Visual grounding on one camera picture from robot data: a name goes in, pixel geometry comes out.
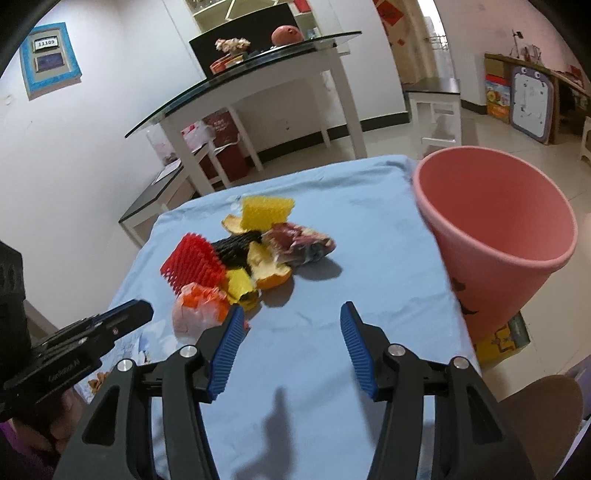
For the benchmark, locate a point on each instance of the clear plastic bag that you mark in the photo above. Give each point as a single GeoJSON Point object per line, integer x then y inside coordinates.
{"type": "Point", "coordinates": [196, 134]}

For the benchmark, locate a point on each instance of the white shelf cabinet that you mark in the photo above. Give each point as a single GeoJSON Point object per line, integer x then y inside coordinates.
{"type": "Point", "coordinates": [258, 14]}

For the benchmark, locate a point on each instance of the short white bench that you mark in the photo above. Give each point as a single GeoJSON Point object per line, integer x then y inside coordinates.
{"type": "Point", "coordinates": [434, 87]}

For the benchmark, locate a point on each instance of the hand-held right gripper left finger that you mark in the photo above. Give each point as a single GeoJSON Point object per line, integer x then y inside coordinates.
{"type": "Point", "coordinates": [226, 355]}

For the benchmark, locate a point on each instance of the red foam fruit net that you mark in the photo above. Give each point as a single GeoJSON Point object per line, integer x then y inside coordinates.
{"type": "Point", "coordinates": [194, 263]}

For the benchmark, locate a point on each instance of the pink plastic bucket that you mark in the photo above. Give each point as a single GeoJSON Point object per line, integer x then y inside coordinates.
{"type": "Point", "coordinates": [489, 230]}

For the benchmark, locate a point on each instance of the blue framed wall panel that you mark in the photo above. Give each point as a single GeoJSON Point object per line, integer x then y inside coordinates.
{"type": "Point", "coordinates": [48, 60]}

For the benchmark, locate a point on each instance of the white plastic stool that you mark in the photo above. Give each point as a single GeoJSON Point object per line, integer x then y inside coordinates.
{"type": "Point", "coordinates": [586, 141]}

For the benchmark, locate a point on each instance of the purple drawing board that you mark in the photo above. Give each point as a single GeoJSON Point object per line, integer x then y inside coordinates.
{"type": "Point", "coordinates": [531, 104]}

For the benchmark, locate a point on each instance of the colourful fruit carton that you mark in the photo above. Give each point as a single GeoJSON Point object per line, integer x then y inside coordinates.
{"type": "Point", "coordinates": [497, 99]}

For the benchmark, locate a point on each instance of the long white bench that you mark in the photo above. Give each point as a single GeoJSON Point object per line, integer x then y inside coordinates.
{"type": "Point", "coordinates": [147, 203]}

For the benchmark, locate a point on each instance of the small orange peel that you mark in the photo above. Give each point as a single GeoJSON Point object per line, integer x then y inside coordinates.
{"type": "Point", "coordinates": [232, 225]}

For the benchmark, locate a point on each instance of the person's left forearm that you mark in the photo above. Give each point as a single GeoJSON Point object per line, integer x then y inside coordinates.
{"type": "Point", "coordinates": [21, 454]}

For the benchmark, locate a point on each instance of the person's left hand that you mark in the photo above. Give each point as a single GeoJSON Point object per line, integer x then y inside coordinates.
{"type": "Point", "coordinates": [57, 424]}

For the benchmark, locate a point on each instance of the white paper sheet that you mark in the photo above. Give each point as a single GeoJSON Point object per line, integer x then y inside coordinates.
{"type": "Point", "coordinates": [167, 170]}

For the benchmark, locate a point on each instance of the red wall decoration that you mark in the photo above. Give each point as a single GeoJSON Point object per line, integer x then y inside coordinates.
{"type": "Point", "coordinates": [388, 13]}

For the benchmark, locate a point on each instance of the large orange peel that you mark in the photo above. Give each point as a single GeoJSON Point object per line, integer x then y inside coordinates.
{"type": "Point", "coordinates": [270, 277]}

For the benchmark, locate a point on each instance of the yellow wrapper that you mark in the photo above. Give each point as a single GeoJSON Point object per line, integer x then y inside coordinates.
{"type": "Point", "coordinates": [240, 284]}

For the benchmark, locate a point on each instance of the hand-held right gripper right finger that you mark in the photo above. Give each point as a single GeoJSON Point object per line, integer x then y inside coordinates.
{"type": "Point", "coordinates": [358, 350]}

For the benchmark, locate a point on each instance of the white orange plastic bag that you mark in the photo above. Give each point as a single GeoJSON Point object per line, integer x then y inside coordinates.
{"type": "Point", "coordinates": [198, 307]}

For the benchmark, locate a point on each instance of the yellow printed box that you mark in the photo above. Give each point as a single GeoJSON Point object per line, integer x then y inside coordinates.
{"type": "Point", "coordinates": [501, 341]}

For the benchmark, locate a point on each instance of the dark red bin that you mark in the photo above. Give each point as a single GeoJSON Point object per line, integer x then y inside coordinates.
{"type": "Point", "coordinates": [228, 147]}

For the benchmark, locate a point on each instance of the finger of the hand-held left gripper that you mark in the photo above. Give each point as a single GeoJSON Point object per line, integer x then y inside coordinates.
{"type": "Point", "coordinates": [124, 318]}

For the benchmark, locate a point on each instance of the white table with glass top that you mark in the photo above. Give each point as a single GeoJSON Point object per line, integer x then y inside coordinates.
{"type": "Point", "coordinates": [346, 101]}

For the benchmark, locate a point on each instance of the light blue cloth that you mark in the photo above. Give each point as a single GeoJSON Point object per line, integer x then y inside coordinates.
{"type": "Point", "coordinates": [369, 230]}

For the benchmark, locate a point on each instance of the black foam fruit net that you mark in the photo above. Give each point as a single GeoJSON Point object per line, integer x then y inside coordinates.
{"type": "Point", "coordinates": [233, 251]}

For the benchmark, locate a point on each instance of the purple red snack wrapper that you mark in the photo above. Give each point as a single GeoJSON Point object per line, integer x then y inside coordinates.
{"type": "Point", "coordinates": [298, 244]}

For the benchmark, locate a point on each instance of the wooden desk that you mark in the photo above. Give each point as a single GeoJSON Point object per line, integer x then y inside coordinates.
{"type": "Point", "coordinates": [568, 85]}

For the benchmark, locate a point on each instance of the yellow foam fruit net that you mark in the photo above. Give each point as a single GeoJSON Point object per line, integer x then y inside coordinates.
{"type": "Point", "coordinates": [268, 212]}

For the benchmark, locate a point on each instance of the red box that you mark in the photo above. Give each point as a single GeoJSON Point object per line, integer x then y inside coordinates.
{"type": "Point", "coordinates": [226, 64]}

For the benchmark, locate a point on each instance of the flower bouquet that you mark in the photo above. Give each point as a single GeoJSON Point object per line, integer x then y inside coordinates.
{"type": "Point", "coordinates": [232, 45]}

